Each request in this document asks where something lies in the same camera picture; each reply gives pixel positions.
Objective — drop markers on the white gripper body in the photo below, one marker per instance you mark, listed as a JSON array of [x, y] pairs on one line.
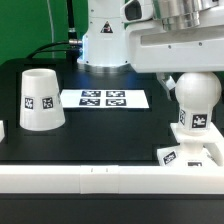
[[174, 35]]

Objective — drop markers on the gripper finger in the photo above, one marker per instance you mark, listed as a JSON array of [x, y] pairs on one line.
[[168, 83]]

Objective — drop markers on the white lamp bulb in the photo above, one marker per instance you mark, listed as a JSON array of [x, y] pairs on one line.
[[197, 94]]

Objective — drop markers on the white lamp base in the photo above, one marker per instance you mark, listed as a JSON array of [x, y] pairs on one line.
[[205, 149]]

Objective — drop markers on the white lamp shade cone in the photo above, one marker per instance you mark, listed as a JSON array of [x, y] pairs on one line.
[[41, 108]]

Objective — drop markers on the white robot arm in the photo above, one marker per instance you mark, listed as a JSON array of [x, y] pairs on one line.
[[104, 44]]

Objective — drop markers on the white marker sheet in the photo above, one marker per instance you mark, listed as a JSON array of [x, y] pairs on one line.
[[82, 98]]

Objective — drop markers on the white front wall bar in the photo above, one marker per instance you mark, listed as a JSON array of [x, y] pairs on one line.
[[110, 179]]

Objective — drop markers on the white left wall block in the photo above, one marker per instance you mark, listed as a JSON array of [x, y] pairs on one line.
[[2, 132]]

